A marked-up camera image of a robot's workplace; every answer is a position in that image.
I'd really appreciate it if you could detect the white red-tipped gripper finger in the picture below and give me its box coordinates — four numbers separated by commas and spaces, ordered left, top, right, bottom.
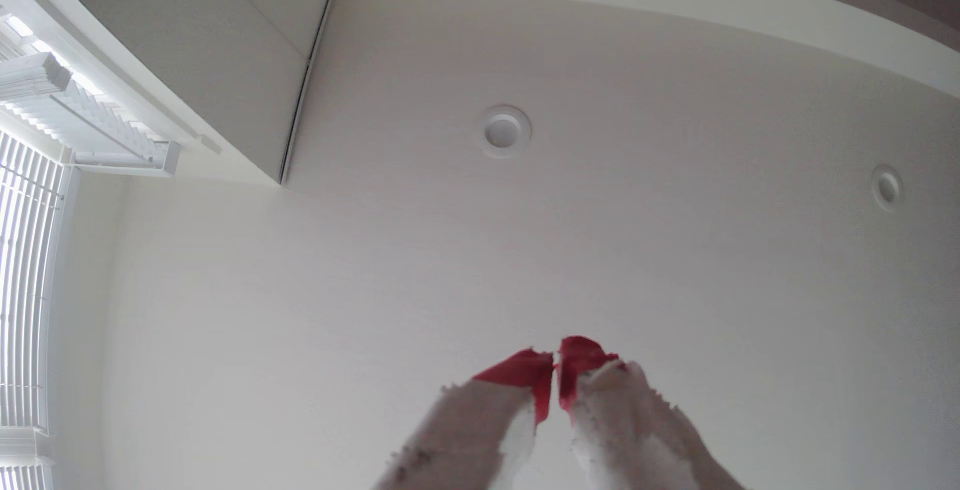
373, 348, 555, 490
558, 336, 748, 490

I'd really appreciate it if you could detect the round recessed ceiling light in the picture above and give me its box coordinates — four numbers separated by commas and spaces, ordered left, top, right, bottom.
477, 105, 533, 160
870, 165, 904, 213

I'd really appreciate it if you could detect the white lowered window blind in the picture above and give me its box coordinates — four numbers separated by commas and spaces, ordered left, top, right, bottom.
0, 129, 74, 490

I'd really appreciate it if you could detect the white raised window blind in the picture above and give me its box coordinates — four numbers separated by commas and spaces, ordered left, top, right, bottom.
0, 51, 183, 178

